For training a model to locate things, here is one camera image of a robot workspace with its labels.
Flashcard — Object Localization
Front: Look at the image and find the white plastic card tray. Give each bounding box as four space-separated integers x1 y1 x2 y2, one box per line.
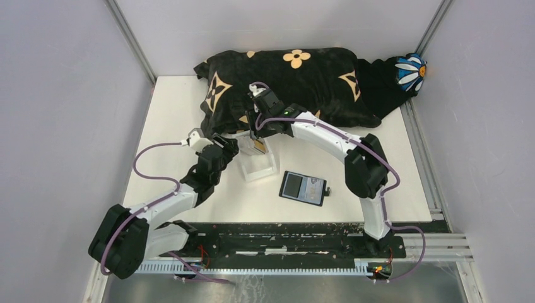
230 131 279 182

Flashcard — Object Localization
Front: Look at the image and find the black credit card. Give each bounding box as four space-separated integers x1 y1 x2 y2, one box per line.
283 173 303 198

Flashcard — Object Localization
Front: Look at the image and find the black leather card holder wallet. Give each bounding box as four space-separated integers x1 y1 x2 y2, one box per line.
279 171 331 207

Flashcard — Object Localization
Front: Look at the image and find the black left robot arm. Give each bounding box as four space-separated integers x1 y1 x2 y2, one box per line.
88 129 239 279

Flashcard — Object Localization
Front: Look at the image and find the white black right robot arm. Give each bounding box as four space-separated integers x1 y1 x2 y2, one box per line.
247 83 394 258

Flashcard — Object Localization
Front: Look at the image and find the black cloth with daisy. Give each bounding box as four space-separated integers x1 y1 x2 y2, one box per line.
357 53 427 119

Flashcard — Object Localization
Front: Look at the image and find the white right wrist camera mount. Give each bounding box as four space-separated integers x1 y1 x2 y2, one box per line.
249 81 269 98

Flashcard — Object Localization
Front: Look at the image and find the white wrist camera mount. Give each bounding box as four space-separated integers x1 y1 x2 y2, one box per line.
249 81 269 98
180 128 213 153

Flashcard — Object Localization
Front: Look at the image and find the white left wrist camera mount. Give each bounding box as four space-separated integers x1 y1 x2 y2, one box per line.
180 128 213 153

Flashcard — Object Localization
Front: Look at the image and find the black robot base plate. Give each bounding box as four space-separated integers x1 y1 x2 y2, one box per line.
175 223 407 270

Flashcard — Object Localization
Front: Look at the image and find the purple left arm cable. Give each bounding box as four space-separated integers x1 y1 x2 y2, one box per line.
99 142 197 276

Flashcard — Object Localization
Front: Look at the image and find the white slotted cable duct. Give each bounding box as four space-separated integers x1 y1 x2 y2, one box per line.
133 259 373 276

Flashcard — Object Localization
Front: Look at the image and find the aluminium frame rail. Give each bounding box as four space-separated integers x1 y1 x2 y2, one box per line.
93 232 475 263

